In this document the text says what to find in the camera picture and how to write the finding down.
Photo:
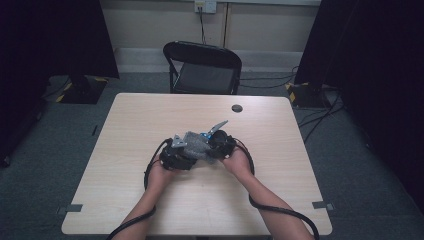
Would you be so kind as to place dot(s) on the black folding chair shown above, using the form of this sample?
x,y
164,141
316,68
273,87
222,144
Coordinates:
x,y
203,78

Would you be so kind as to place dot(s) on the black table grommet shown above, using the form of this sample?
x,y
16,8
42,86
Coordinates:
x,y
237,108

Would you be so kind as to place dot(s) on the white wall socket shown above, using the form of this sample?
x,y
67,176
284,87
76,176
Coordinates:
x,y
210,6

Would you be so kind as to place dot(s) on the person's right hand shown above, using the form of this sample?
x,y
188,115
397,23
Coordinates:
x,y
240,165

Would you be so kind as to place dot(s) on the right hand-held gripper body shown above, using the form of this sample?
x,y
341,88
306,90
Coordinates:
x,y
223,145

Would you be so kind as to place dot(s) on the black curtain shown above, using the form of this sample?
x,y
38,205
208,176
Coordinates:
x,y
383,66
50,33

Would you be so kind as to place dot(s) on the person's left hand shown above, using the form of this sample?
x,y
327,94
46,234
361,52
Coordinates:
x,y
160,180

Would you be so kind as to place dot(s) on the black yellow-striped stand base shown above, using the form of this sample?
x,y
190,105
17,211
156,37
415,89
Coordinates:
x,y
306,96
83,93

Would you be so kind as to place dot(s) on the grey tape mark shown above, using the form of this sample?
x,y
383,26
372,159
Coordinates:
x,y
71,208
320,205

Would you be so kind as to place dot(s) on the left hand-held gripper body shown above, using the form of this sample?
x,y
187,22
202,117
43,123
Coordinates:
x,y
175,160

